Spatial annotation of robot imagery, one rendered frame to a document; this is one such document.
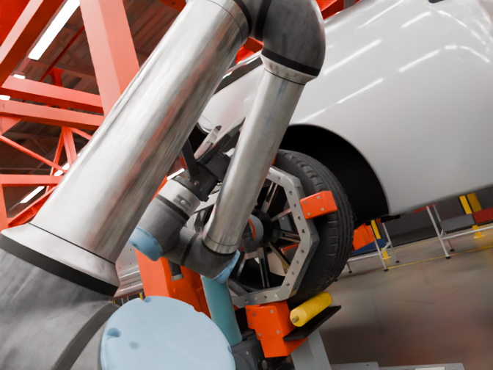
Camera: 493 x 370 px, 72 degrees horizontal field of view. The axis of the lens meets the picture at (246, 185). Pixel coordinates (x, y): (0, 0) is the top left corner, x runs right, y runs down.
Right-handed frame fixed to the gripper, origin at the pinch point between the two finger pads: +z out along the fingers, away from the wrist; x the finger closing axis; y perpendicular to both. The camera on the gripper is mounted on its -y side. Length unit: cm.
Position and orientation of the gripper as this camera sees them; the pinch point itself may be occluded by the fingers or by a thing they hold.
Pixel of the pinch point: (230, 119)
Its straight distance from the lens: 83.7
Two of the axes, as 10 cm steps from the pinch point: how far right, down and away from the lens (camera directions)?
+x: 4.5, 0.3, -8.9
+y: 6.9, 6.2, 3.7
